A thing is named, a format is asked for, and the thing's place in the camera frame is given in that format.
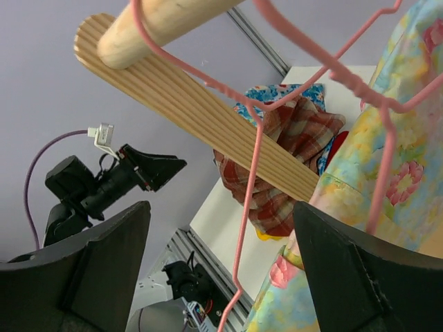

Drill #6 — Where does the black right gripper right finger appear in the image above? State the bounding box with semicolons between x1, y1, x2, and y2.
293;202;442;331

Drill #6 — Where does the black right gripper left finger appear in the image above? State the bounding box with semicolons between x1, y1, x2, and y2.
1;201;151;331

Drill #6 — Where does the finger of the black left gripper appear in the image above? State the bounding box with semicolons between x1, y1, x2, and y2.
123;144;187;192

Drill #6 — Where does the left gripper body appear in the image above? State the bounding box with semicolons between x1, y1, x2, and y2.
100;146;142;194

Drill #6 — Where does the pastel floral garment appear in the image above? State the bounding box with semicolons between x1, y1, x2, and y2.
244;1;442;331

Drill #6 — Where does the blue floral garment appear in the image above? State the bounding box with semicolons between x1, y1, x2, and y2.
232;82;340;177

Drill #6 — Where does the red skirt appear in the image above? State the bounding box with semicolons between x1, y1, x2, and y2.
331;131;349;154

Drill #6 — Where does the red plaid garment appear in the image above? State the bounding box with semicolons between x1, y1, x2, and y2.
213;95;347;238

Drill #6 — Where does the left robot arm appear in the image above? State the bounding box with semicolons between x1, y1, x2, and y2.
44;144;187;246

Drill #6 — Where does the wooden clothes rack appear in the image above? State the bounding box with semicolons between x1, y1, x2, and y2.
73;0;321;203

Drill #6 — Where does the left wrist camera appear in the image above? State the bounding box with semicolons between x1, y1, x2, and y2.
87;123;118;158

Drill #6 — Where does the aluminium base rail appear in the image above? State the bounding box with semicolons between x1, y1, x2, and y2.
138;228;257;332

